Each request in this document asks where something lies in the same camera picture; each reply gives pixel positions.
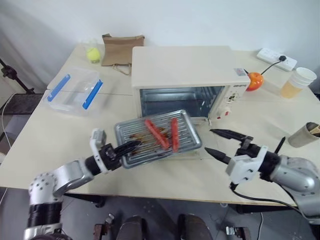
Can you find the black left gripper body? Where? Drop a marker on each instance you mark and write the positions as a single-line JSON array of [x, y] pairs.
[[108, 157]]

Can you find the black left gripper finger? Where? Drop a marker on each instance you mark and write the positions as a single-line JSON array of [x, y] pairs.
[[130, 145], [128, 151]]

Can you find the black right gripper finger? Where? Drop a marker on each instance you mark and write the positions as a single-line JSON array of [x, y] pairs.
[[218, 154], [228, 133]]

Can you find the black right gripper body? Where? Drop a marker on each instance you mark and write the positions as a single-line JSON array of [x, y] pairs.
[[248, 151]]

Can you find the ribbed metal baking tray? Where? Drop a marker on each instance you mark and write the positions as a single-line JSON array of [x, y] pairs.
[[152, 155]]

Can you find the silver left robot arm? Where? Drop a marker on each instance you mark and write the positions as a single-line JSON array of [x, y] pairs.
[[70, 175]]

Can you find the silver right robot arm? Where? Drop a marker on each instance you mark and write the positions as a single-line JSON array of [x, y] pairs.
[[292, 172]]

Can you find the white oven knob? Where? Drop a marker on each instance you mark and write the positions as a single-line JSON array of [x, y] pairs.
[[225, 111]]

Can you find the long red sausage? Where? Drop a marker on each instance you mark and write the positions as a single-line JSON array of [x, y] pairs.
[[156, 133]]

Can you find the short red sausage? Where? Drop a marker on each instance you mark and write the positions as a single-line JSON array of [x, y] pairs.
[[175, 135]]

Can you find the cream toaster oven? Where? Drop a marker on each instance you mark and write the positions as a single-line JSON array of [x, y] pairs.
[[182, 67]]

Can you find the thin black pointed stick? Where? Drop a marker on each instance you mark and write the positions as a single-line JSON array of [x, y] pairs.
[[280, 145]]

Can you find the grey metal cup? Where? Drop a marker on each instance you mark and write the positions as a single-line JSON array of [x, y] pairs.
[[301, 137]]

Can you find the red orange toy apple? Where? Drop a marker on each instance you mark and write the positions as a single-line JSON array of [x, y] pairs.
[[254, 81]]

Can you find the blue box clip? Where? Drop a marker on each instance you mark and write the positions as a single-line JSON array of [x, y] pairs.
[[58, 87], [93, 94]]

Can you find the metal caster wheel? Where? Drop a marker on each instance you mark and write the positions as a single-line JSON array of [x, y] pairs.
[[237, 232], [103, 226]]

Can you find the wooden sticks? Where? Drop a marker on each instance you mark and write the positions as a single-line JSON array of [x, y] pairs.
[[316, 130]]

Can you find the clear cup with amber liquid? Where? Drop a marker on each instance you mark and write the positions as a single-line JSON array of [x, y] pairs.
[[290, 90]]

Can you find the clear plastic storage box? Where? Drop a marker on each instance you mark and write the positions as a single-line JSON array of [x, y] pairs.
[[72, 92]]

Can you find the dark rounded shape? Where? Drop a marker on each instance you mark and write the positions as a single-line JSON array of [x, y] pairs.
[[195, 227], [132, 228]]

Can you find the white power strip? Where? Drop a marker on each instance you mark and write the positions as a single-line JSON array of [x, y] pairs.
[[270, 56]]

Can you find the stack of white paper cups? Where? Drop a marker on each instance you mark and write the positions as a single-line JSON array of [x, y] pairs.
[[303, 76]]

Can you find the brown paper bag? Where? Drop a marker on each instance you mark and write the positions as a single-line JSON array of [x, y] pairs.
[[117, 52]]

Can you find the yellow tennis ball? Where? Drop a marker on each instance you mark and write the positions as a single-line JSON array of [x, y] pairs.
[[93, 55]]

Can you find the black floor mat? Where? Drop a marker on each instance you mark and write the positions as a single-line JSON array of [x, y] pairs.
[[20, 103]]

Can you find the clear glass beaker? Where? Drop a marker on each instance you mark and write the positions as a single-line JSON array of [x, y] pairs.
[[92, 44]]

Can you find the black tripod stand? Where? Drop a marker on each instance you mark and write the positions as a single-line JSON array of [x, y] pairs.
[[15, 75]]

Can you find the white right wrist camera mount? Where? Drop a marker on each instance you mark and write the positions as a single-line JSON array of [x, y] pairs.
[[243, 167]]

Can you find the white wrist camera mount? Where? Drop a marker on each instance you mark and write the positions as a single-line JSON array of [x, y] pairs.
[[96, 142], [243, 167]]

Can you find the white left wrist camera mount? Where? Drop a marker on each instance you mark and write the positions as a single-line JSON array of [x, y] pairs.
[[96, 142]]

